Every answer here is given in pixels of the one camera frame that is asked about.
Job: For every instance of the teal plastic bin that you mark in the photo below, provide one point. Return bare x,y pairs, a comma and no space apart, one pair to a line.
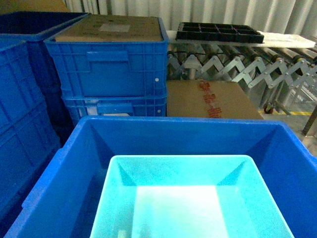
189,196

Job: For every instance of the left blue crate stack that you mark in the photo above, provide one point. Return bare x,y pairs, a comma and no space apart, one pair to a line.
27,138

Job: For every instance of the brown cardboard box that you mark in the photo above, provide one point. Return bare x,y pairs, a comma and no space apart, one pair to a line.
208,99

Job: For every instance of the lower blue stacked crate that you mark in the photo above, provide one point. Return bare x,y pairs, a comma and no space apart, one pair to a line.
147,106

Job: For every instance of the blue crate with cardboard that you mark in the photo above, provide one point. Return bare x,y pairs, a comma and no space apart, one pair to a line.
111,69

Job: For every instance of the black compartment tray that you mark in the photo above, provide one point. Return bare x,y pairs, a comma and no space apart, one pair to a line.
218,32

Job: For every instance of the cardboard sheet on crate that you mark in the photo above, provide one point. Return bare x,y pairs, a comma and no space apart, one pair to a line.
112,28

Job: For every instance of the expandable roller conveyor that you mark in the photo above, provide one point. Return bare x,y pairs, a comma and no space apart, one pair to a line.
282,80

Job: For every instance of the large blue crate front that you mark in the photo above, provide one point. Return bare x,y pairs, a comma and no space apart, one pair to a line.
63,202

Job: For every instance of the far left blue crate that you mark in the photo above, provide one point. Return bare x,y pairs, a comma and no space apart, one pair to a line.
34,27

